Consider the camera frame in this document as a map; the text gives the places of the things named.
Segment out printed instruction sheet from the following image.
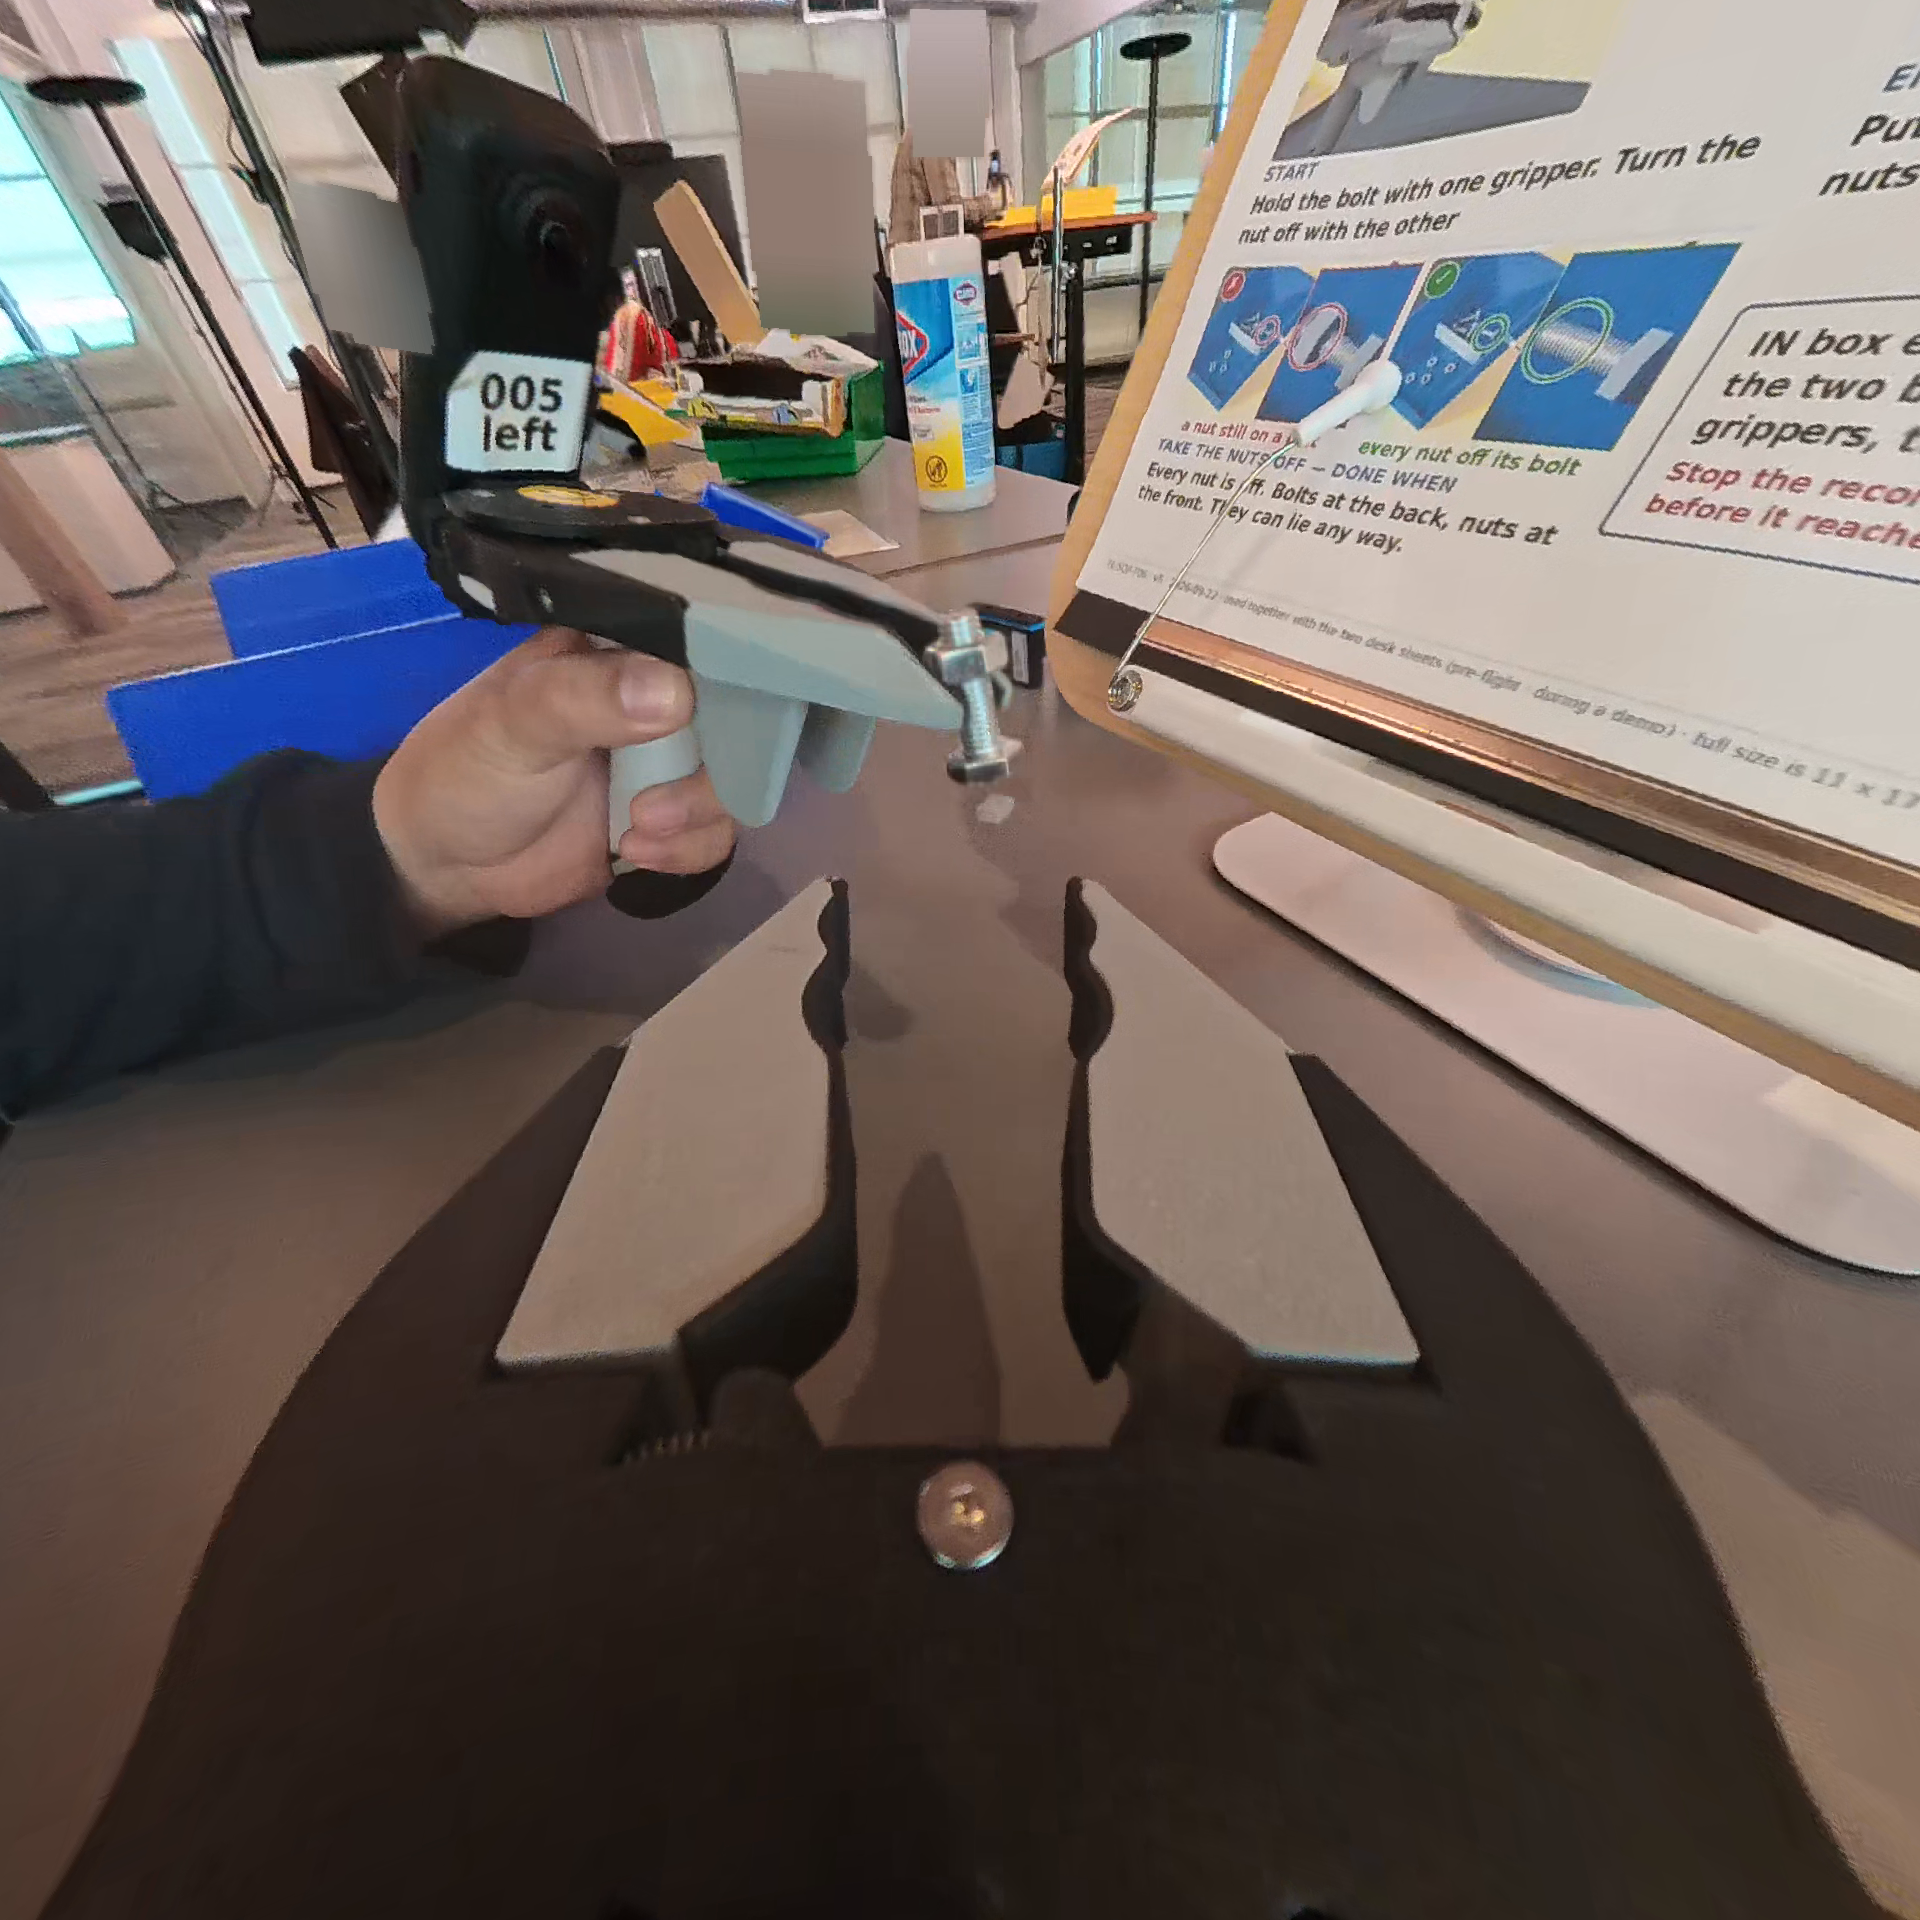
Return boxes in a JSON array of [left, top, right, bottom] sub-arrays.
[[1102, 0, 1920, 874]]

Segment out disinfecting wipes canister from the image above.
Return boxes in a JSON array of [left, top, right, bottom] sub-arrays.
[[884, 237, 999, 514]]

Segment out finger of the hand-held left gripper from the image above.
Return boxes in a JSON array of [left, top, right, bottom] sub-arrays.
[[709, 540, 952, 646], [573, 556, 964, 792]]

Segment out silver hex bolt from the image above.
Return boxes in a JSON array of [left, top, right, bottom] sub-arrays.
[[921, 607, 1004, 752]]

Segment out black chair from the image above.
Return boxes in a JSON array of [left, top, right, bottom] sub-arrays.
[[287, 346, 399, 542]]

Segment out blue plastic bin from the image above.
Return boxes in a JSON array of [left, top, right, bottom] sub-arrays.
[[104, 480, 830, 812]]

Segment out wire page holder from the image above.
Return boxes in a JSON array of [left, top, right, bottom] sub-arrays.
[[1106, 359, 1402, 714]]

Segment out black floor lamp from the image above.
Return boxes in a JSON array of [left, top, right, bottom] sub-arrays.
[[29, 76, 345, 554], [1118, 30, 1191, 362]]

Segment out brown cardboard box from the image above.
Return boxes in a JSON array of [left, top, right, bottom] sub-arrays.
[[652, 180, 759, 338]]

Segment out green plastic bin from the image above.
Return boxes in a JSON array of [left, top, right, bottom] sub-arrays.
[[696, 368, 889, 484]]

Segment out person's left hand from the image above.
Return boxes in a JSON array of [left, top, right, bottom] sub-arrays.
[[373, 621, 741, 939]]

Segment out instruction sheet on stand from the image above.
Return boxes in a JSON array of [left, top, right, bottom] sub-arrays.
[[1045, 0, 1920, 1277]]

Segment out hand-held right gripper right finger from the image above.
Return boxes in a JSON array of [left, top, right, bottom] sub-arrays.
[[1063, 878, 1424, 1383]]

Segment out open cardboard snack box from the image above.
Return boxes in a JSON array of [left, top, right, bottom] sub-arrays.
[[680, 328, 880, 442]]

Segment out person's left forearm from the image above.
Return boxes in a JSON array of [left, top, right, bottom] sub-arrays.
[[0, 747, 452, 1120]]

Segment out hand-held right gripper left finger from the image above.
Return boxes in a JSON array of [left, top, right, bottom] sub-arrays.
[[495, 878, 857, 1390]]

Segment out black overhead light panel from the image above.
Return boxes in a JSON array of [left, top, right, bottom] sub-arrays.
[[239, 0, 482, 68]]

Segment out standing desk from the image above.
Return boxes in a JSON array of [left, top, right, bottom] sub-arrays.
[[982, 210, 1160, 453]]

